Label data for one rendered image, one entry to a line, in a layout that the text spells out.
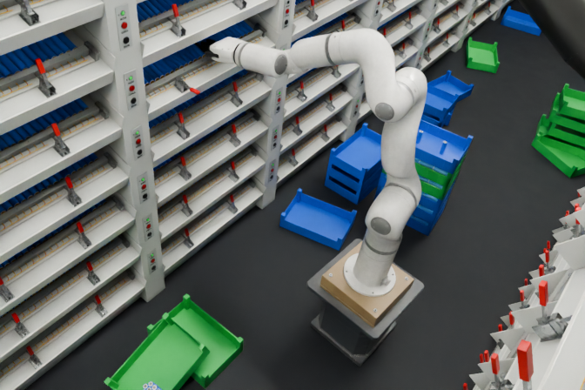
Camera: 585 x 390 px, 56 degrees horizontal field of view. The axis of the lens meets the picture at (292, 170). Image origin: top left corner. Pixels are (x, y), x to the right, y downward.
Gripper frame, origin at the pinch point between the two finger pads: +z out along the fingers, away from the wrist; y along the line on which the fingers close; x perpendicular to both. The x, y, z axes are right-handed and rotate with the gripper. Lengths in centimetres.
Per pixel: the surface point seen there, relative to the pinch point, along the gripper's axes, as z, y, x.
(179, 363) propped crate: -19, 54, 96
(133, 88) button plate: -9.0, 37.6, -2.7
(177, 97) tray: -5.4, 21.0, 8.4
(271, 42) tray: -3.9, -26.5, 7.5
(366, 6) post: 0, -97, 16
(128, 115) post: -6.6, 40.1, 5.5
